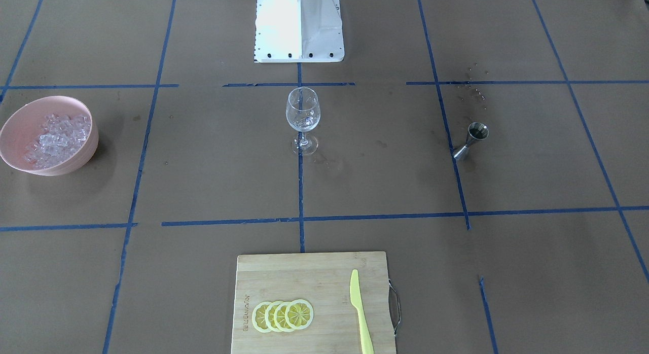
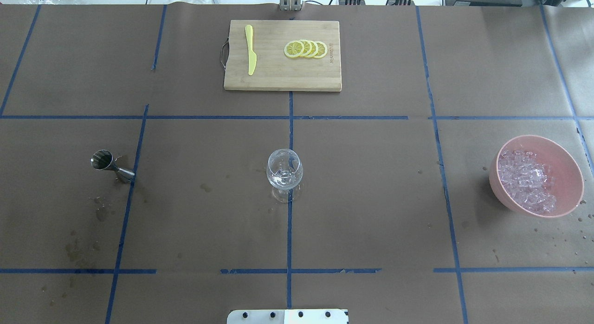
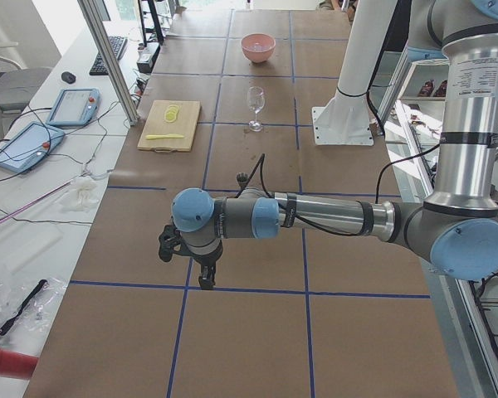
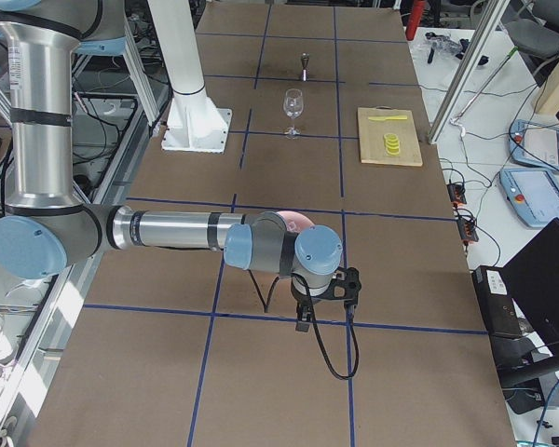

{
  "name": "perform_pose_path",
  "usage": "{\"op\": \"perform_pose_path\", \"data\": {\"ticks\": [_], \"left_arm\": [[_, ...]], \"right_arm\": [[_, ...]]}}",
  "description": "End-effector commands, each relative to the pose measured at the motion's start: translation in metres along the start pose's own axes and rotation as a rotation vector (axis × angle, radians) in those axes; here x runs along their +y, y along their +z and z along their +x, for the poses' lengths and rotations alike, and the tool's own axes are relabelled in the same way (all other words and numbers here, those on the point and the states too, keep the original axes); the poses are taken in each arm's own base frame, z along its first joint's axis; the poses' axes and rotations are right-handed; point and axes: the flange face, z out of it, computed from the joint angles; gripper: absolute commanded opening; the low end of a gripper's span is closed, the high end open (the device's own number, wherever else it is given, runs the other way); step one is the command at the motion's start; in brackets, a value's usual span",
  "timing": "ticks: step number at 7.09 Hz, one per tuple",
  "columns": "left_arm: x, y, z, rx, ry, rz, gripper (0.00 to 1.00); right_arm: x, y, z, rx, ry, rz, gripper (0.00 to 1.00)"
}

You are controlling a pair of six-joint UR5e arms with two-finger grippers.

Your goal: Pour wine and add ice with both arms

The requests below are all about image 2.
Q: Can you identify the steel jigger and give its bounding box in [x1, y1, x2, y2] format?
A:
[90, 150, 136, 183]

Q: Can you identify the clear wine glass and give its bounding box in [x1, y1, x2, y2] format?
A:
[266, 149, 303, 203]

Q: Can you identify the pile of ice cubes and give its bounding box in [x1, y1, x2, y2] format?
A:
[497, 150, 557, 215]

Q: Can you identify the bamboo cutting board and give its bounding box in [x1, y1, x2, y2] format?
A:
[224, 19, 342, 92]

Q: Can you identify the lemon slice leftmost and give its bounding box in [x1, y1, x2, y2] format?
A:
[284, 40, 305, 58]

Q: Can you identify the lemon slice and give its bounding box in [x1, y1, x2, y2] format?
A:
[299, 40, 310, 58]
[305, 40, 319, 58]
[284, 40, 305, 58]
[313, 41, 328, 59]

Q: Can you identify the lemon slice rightmost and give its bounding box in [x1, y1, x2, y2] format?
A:
[313, 41, 328, 59]

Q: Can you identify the yellow plastic knife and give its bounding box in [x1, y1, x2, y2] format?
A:
[245, 25, 257, 75]

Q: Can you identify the pink bowl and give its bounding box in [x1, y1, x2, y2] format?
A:
[489, 135, 585, 220]

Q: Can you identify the aluminium frame post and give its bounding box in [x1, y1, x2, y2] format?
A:
[279, 0, 303, 11]

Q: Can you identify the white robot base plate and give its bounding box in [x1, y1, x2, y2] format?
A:
[226, 309, 349, 324]

